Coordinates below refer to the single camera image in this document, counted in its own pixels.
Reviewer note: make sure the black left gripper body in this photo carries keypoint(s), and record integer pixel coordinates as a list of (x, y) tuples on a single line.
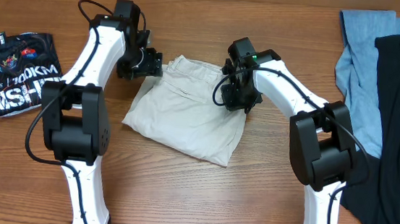
[(140, 62)]

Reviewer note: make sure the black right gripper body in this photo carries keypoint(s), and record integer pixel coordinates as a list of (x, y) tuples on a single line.
[(243, 97)]

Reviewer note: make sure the beige cargo shorts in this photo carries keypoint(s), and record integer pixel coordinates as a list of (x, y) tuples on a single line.
[(178, 110)]

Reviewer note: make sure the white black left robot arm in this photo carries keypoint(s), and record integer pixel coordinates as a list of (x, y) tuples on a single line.
[(74, 113)]

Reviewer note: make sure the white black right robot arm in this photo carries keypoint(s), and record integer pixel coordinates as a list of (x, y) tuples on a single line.
[(321, 144)]

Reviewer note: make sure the blue denim garment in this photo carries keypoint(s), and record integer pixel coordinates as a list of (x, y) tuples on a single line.
[(356, 71)]

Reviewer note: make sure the folded black printed t-shirt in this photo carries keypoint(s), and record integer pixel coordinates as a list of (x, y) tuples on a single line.
[(27, 61)]

